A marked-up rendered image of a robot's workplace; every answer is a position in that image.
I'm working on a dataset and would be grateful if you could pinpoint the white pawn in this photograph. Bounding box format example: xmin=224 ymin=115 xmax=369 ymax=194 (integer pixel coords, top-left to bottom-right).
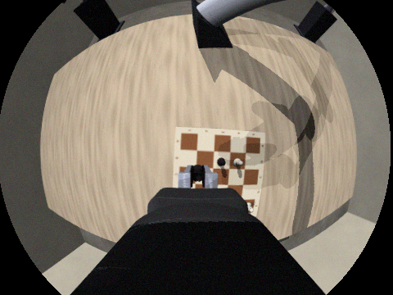
xmin=233 ymin=158 xmax=243 ymax=166
xmin=247 ymin=202 xmax=254 ymax=212

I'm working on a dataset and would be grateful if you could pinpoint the brown and cream chessboard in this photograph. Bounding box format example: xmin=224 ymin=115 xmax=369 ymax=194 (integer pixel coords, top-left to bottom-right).
xmin=173 ymin=127 xmax=265 ymax=216

